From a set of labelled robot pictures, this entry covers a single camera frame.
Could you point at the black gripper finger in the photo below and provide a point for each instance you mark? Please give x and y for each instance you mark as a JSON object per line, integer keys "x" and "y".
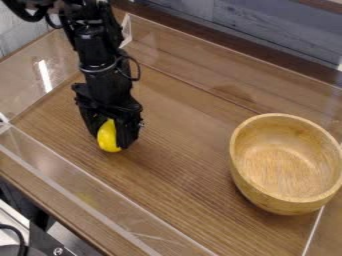
{"x": 94, "y": 118}
{"x": 127, "y": 124}

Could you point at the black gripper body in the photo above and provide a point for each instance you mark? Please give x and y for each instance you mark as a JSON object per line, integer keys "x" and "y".
{"x": 110, "y": 75}

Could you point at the yellow lemon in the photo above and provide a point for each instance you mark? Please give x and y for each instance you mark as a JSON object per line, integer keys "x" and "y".
{"x": 106, "y": 137}

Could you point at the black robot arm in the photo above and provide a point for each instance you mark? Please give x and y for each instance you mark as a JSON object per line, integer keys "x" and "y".
{"x": 87, "y": 21}

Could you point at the brown wooden bowl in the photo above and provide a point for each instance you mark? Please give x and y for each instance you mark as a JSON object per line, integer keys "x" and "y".
{"x": 286, "y": 163}

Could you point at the clear acrylic corner bracket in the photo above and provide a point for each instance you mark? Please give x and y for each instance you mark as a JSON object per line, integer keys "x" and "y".
{"x": 127, "y": 30}

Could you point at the clear acrylic enclosure wall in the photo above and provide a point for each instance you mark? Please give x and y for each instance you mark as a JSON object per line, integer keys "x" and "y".
{"x": 162, "y": 199}

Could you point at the black metal table frame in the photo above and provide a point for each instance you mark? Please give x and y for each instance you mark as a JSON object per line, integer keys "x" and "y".
{"x": 46, "y": 236}

